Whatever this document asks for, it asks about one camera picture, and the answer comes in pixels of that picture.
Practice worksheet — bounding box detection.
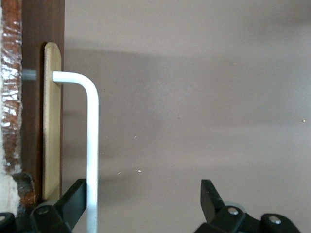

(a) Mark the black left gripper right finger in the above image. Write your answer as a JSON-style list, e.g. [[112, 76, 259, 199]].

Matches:
[[194, 179, 302, 233]]

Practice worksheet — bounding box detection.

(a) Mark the wooden drawer with white handle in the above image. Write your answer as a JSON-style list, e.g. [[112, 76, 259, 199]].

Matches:
[[0, 0, 100, 233]]

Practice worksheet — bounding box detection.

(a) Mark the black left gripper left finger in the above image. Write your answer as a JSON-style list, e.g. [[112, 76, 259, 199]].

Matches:
[[0, 179, 87, 233]]

